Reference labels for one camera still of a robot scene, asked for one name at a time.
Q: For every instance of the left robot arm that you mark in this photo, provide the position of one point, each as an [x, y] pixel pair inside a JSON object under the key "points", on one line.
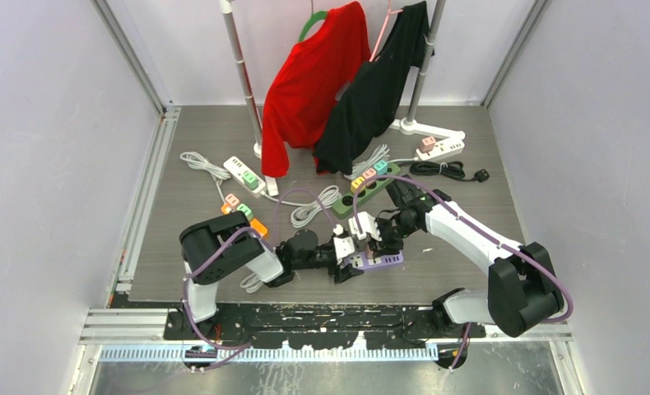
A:
{"points": [[213, 249]]}

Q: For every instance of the green plug on white strip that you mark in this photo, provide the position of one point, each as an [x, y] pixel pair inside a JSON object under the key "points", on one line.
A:
{"points": [[250, 180]]}

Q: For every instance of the clothes rack left pole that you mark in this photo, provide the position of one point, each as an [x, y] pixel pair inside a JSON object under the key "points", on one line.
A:
{"points": [[227, 13]]}

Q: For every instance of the teal plug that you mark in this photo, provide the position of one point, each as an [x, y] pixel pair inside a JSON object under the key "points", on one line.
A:
{"points": [[381, 167]]}

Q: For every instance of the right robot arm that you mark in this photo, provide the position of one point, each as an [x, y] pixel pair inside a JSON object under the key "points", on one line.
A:
{"points": [[522, 288]]}

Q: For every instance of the purple power strip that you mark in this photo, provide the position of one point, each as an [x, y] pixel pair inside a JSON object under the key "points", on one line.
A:
{"points": [[382, 262]]}

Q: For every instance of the yellow plug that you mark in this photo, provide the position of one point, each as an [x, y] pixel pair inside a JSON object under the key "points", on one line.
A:
{"points": [[358, 185]]}

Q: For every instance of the clothes rack right pole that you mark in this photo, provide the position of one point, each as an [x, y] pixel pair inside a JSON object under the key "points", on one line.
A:
{"points": [[408, 124]]}

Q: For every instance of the green hanger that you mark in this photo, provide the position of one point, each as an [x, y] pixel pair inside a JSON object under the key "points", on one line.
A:
{"points": [[310, 23]]}

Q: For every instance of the left white power strip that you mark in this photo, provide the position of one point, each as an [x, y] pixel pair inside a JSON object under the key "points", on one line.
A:
{"points": [[236, 167]]}

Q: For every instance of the pink plug on white strip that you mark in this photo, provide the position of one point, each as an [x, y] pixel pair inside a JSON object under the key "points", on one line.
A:
{"points": [[427, 144]]}

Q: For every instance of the pink hanger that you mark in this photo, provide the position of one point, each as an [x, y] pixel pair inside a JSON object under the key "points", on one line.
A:
{"points": [[391, 13]]}

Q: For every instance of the black shirt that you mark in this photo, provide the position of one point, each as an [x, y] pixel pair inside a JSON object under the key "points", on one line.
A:
{"points": [[369, 104]]}

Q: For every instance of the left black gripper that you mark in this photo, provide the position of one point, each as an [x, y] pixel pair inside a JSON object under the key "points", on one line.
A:
{"points": [[339, 274]]}

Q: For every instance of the red shirt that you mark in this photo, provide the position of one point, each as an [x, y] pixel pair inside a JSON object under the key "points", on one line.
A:
{"points": [[303, 94]]}

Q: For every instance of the right white power strip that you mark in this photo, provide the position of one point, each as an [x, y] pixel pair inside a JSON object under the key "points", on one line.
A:
{"points": [[442, 149]]}

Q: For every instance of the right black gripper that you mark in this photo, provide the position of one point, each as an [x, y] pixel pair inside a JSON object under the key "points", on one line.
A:
{"points": [[384, 247]]}

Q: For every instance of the white power strip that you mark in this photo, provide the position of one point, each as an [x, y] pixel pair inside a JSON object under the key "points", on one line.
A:
{"points": [[442, 149], [236, 167]]}

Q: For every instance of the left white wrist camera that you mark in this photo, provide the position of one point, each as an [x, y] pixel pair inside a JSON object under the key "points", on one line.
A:
{"points": [[343, 243]]}

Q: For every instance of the orange power strip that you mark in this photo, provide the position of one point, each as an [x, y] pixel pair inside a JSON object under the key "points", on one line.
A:
{"points": [[252, 220]]}

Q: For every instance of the green power strip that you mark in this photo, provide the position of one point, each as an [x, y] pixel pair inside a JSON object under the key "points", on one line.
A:
{"points": [[344, 206]]}

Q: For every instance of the pink plug on orange strip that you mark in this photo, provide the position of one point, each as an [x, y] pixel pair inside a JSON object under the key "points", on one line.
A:
{"points": [[231, 201]]}

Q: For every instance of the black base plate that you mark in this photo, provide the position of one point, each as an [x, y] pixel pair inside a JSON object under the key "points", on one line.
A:
{"points": [[320, 326]]}

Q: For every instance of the clothes rack pole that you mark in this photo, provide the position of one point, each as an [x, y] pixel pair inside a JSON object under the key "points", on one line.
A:
{"points": [[227, 13], [408, 124]]}

